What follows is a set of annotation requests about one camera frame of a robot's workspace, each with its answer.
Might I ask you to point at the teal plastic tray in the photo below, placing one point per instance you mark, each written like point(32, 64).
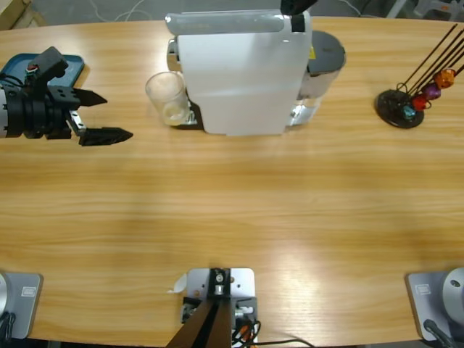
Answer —
point(74, 69)

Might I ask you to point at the blue coffee capsule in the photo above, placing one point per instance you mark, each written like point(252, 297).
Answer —
point(409, 113)

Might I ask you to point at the clear drinking glass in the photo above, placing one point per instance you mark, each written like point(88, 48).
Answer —
point(166, 94)

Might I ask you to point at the white metal frame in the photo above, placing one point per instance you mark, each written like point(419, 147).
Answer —
point(393, 9)

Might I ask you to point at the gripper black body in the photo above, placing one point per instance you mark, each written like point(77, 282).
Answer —
point(40, 116)

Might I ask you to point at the black rod capsule holder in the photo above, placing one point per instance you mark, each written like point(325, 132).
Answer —
point(393, 108)

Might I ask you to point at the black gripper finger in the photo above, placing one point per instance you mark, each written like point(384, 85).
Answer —
point(297, 5)
point(88, 99)
point(105, 136)

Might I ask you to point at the dark camera post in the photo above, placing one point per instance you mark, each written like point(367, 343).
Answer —
point(210, 326)

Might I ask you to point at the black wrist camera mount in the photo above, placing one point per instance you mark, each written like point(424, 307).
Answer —
point(49, 63)

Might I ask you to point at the smooth red coffee capsule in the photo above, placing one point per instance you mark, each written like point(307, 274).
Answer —
point(420, 103)

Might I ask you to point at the white tape tag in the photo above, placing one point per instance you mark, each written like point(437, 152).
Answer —
point(179, 284)

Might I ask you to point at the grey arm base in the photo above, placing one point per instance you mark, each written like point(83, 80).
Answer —
point(25, 308)
point(424, 304)

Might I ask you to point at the orange coffee capsule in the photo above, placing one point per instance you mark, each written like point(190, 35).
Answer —
point(445, 78)

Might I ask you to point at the white mounting block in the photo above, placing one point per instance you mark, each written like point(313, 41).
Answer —
point(243, 282)

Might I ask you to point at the purple coffee capsule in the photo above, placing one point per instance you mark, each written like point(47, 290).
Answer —
point(431, 90)

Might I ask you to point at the white capsule coffee machine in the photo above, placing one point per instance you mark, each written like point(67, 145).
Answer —
point(239, 79)

